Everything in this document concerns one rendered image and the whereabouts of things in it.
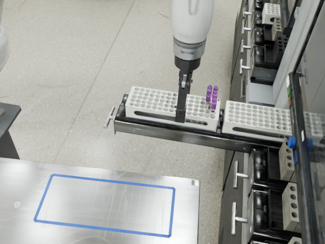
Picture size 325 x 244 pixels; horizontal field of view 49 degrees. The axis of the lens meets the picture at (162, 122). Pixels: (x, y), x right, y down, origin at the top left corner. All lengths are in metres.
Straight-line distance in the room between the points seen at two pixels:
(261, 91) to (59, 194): 0.86
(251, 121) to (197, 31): 0.36
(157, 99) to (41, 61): 1.79
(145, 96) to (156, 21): 2.12
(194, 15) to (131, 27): 2.27
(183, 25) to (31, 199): 0.59
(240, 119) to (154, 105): 0.27
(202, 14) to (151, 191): 0.48
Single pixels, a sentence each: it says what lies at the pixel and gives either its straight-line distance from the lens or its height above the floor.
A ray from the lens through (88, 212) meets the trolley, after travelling 0.95.
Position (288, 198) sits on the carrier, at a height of 0.87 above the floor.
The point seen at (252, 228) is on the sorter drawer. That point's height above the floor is 0.81.
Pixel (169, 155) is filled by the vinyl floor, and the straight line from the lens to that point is 2.09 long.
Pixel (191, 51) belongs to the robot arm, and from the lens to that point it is 0.96.
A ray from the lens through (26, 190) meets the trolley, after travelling 1.02.
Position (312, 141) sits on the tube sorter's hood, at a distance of 0.85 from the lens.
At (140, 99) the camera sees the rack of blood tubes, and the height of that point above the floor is 0.86.
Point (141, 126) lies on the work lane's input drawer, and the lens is 1.14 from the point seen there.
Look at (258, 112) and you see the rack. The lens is 1.17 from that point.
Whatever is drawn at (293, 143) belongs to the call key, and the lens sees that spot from 0.93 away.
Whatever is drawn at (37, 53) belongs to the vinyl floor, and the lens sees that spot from 2.93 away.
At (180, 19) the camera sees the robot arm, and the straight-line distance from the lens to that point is 0.91.
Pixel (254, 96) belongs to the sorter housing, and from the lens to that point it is 1.42.
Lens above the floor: 1.64
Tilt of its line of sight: 46 degrees down
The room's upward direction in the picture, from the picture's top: 4 degrees clockwise
